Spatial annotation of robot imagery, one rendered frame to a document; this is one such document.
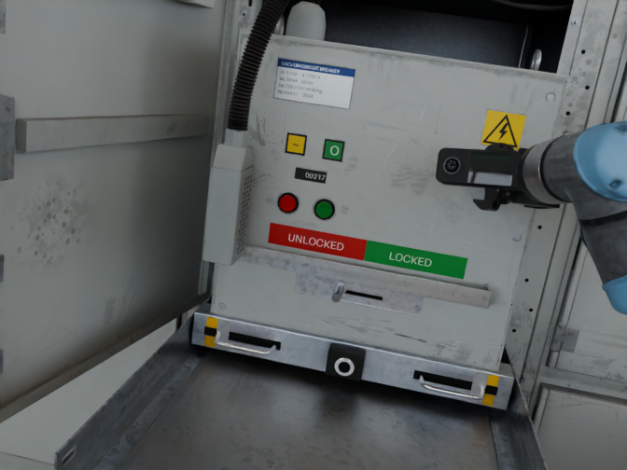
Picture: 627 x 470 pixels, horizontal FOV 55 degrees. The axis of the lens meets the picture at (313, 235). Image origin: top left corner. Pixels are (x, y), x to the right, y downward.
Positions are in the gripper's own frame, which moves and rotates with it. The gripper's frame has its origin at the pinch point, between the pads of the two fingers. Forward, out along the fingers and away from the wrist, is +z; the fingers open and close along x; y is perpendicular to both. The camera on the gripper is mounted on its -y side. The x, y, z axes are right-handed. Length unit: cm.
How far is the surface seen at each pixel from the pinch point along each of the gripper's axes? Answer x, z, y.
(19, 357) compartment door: -32, 3, -62
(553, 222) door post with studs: -3.0, 23.2, 26.9
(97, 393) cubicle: -53, 59, -61
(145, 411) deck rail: -38, 1, -43
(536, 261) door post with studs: -10.9, 25.8, 25.6
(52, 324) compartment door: -28, 8, -59
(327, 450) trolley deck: -40.2, -4.2, -17.6
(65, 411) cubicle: -59, 63, -69
